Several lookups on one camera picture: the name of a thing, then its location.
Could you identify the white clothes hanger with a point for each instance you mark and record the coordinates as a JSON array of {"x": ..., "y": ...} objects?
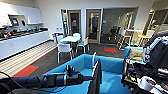
[{"x": 94, "y": 56}]

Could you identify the large blue sofa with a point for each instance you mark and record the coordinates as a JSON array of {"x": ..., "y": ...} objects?
[{"x": 110, "y": 71}]

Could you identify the low white table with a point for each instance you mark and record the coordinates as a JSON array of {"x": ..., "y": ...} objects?
[{"x": 70, "y": 38}]

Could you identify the small blue armchair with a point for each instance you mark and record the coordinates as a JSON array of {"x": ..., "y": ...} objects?
[{"x": 126, "y": 53}]

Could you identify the wooden door glass pane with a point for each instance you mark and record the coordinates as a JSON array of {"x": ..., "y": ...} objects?
[
  {"x": 74, "y": 23},
  {"x": 94, "y": 26}
]

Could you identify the white bar stool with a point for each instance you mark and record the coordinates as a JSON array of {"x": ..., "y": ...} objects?
[{"x": 122, "y": 38}]

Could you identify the beige patterned cushion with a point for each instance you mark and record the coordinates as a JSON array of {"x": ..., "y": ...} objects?
[{"x": 136, "y": 55}]

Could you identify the white bundled object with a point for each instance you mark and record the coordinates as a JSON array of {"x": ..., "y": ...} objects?
[{"x": 146, "y": 85}]

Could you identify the white lower kitchen cabinets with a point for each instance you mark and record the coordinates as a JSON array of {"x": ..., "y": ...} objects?
[{"x": 20, "y": 43}]

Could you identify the white square high table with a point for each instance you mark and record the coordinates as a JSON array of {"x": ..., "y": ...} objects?
[{"x": 135, "y": 30}]

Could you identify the yellow bar stool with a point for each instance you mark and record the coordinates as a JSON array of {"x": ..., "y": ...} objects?
[{"x": 142, "y": 37}]

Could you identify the black-framed countertop monitor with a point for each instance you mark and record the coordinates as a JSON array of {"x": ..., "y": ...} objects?
[{"x": 14, "y": 21}]

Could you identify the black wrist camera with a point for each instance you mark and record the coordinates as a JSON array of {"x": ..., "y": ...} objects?
[{"x": 69, "y": 69}]

